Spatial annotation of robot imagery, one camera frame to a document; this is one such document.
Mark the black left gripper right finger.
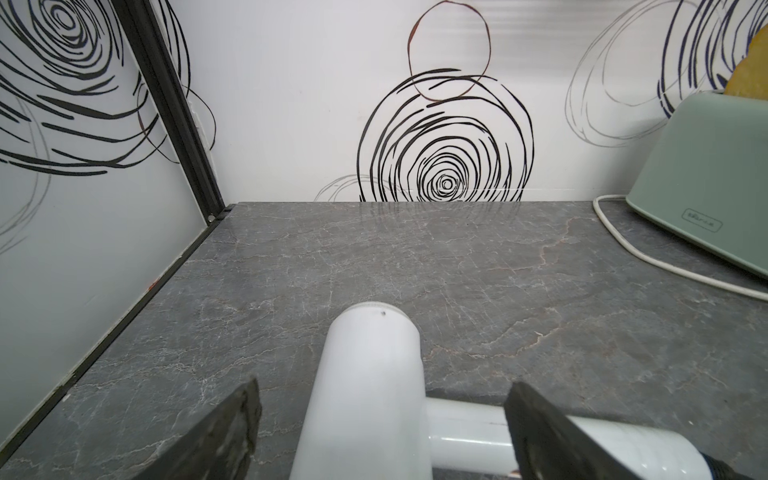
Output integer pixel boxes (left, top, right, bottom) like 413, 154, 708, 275
503, 381, 638, 480

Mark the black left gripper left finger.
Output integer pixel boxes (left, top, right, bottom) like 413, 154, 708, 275
136, 378, 262, 479

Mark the white hair dryer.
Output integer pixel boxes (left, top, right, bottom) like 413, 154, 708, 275
290, 302, 736, 479

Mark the mint green toaster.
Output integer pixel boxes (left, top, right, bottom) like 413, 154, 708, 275
626, 92, 767, 276

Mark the front yellow toast slice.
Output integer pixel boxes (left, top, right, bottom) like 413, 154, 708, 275
724, 26, 768, 100

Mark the white toaster power cord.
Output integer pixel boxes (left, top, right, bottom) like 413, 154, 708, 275
592, 194, 768, 302

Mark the black corner frame post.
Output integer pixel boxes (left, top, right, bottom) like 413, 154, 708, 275
112, 0, 227, 224

